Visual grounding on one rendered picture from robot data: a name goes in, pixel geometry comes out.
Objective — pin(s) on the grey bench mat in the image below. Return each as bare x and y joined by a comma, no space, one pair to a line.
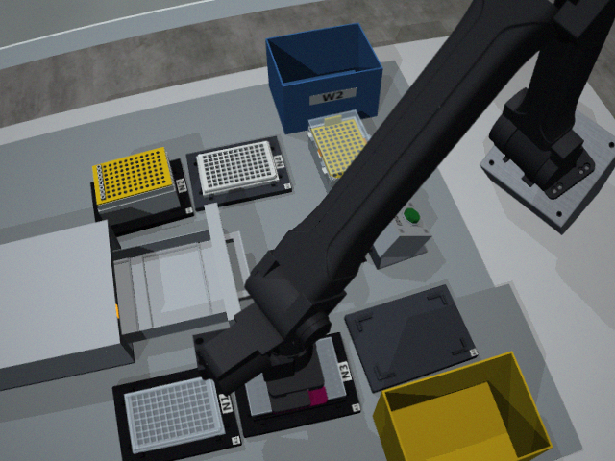
45,187

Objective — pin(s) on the yellow open-top bin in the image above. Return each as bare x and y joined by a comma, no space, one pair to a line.
479,412

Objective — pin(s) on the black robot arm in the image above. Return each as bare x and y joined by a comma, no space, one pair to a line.
322,255

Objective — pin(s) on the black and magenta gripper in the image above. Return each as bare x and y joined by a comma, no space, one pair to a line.
304,389

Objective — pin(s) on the dark blue open-top bin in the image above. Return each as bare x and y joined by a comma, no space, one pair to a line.
343,51

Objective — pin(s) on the white multiwell plate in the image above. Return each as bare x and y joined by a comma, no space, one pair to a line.
214,166

